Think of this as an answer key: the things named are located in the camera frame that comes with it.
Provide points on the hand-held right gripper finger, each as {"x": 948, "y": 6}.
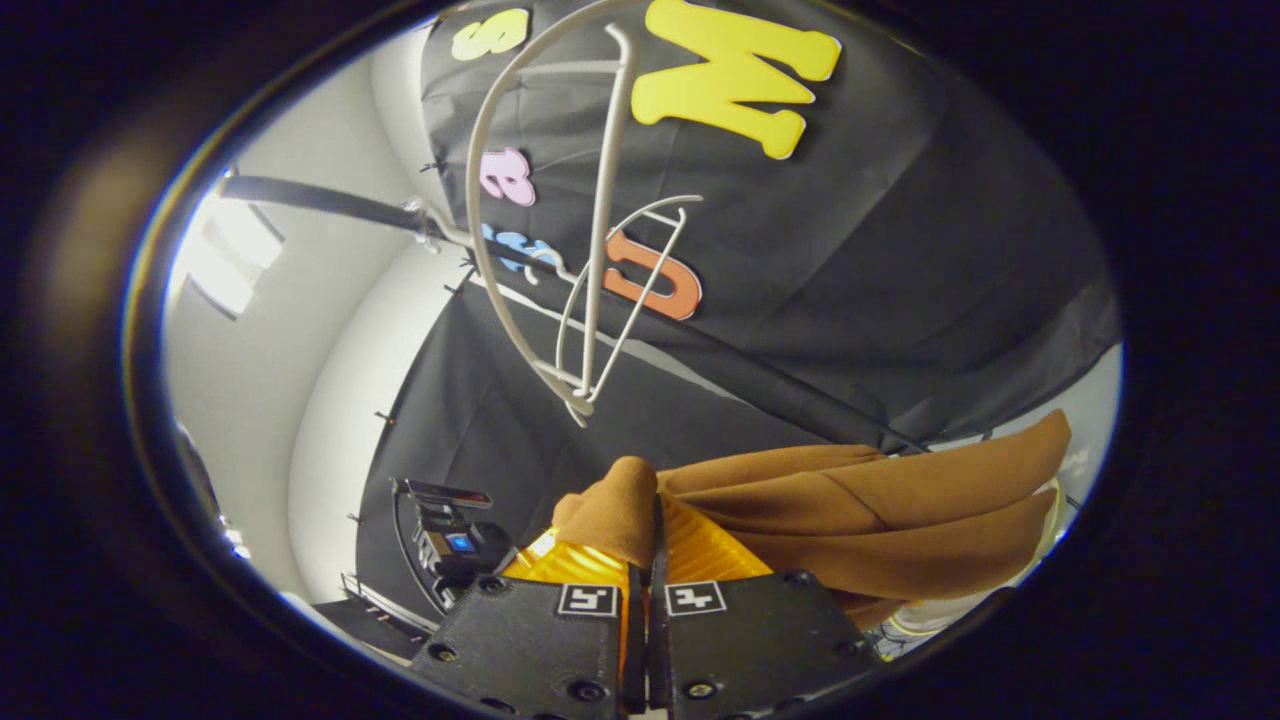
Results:
{"x": 634, "y": 650}
{"x": 658, "y": 650}

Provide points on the brown shirt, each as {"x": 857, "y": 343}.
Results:
{"x": 850, "y": 520}

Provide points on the white clothes hanger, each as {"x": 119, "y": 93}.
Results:
{"x": 640, "y": 298}
{"x": 580, "y": 400}

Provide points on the black clothes rack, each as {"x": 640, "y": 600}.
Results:
{"x": 330, "y": 198}

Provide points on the black backdrop cloth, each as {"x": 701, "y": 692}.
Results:
{"x": 900, "y": 250}

